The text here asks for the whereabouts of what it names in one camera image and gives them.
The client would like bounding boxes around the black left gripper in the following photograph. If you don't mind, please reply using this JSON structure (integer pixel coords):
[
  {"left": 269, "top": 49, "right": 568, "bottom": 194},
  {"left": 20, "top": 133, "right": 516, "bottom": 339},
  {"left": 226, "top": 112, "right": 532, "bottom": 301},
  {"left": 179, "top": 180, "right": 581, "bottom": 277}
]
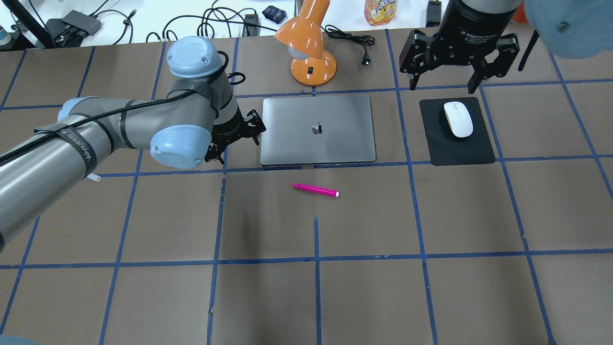
[{"left": 205, "top": 108, "right": 267, "bottom": 165}]

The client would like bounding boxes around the blue checkered pouch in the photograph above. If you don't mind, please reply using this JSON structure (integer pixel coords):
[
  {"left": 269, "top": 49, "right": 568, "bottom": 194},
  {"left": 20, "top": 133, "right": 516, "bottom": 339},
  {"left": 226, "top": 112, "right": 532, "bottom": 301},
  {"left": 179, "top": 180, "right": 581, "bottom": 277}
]
[{"left": 262, "top": 6, "right": 287, "bottom": 24}]

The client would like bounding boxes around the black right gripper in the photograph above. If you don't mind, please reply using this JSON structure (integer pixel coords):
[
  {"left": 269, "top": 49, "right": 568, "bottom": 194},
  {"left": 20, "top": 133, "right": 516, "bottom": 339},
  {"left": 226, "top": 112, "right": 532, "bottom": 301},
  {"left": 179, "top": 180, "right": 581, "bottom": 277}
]
[{"left": 399, "top": 0, "right": 520, "bottom": 94}]

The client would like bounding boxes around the white highlighter cap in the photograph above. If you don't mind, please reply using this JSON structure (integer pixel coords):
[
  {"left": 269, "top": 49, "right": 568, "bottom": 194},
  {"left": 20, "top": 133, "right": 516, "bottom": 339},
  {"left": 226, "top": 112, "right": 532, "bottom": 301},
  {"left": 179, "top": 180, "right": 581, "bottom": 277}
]
[{"left": 86, "top": 174, "right": 102, "bottom": 183}]

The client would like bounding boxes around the white computer mouse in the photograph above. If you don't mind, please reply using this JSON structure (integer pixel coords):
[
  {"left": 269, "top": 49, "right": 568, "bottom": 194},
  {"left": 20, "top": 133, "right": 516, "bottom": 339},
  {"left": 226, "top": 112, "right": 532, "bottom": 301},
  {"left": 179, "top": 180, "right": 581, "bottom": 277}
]
[{"left": 443, "top": 101, "right": 474, "bottom": 139}]

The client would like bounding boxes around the pink highlighter pen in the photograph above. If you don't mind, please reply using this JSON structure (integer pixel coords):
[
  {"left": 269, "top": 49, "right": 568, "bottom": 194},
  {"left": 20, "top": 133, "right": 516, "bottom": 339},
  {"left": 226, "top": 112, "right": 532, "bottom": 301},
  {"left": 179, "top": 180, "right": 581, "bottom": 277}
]
[{"left": 291, "top": 184, "right": 340, "bottom": 198}]

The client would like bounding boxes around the black mousepad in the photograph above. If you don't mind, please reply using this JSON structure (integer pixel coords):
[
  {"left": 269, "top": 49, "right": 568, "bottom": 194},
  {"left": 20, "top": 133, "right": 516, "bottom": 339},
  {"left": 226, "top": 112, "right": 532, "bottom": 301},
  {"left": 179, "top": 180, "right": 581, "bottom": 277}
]
[{"left": 420, "top": 97, "right": 496, "bottom": 166}]

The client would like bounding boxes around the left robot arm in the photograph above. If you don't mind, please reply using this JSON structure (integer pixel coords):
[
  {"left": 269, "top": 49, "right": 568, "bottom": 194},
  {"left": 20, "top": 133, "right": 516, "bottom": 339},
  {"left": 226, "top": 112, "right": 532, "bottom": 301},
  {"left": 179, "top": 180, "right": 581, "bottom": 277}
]
[{"left": 0, "top": 36, "right": 266, "bottom": 247}]

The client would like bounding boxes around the silver laptop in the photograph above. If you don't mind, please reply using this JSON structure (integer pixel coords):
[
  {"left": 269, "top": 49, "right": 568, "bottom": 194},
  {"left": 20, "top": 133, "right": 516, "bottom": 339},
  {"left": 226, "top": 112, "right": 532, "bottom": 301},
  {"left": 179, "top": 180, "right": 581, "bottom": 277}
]
[{"left": 259, "top": 94, "right": 377, "bottom": 166}]

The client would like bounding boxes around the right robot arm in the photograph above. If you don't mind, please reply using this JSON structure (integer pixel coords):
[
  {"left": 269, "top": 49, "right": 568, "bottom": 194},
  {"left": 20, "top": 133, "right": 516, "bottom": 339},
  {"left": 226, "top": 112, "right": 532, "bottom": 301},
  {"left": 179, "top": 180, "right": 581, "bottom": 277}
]
[{"left": 399, "top": 0, "right": 613, "bottom": 93}]

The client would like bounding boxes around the black power adapter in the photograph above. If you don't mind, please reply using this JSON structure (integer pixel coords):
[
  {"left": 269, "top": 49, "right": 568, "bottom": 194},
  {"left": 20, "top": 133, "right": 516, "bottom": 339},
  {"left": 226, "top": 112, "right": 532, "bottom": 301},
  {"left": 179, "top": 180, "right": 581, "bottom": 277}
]
[
  {"left": 425, "top": 0, "right": 442, "bottom": 27},
  {"left": 241, "top": 13, "right": 260, "bottom": 37}
]

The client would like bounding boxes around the yellow drink bottle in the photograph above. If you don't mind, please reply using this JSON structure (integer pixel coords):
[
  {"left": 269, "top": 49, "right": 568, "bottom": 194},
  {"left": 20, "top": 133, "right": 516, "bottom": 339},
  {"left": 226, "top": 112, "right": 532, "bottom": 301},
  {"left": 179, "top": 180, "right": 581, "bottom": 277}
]
[{"left": 363, "top": 0, "right": 398, "bottom": 26}]

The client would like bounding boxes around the grey usb hub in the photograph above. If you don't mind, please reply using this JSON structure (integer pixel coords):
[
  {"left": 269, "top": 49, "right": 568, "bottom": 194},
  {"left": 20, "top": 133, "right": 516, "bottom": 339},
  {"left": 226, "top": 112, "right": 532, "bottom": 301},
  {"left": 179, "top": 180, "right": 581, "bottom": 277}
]
[{"left": 61, "top": 10, "right": 102, "bottom": 35}]

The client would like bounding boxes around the orange desk lamp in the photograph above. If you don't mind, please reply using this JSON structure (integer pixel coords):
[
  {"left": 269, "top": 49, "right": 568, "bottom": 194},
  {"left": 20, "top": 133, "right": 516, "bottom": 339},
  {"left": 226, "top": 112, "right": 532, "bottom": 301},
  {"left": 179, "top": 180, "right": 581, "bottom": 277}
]
[{"left": 274, "top": 0, "right": 337, "bottom": 87}]

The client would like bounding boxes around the black lamp power cable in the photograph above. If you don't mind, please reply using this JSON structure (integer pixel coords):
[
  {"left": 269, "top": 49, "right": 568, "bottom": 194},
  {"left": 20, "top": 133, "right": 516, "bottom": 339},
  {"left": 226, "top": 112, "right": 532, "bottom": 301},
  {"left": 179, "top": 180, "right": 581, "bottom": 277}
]
[{"left": 324, "top": 25, "right": 376, "bottom": 68}]

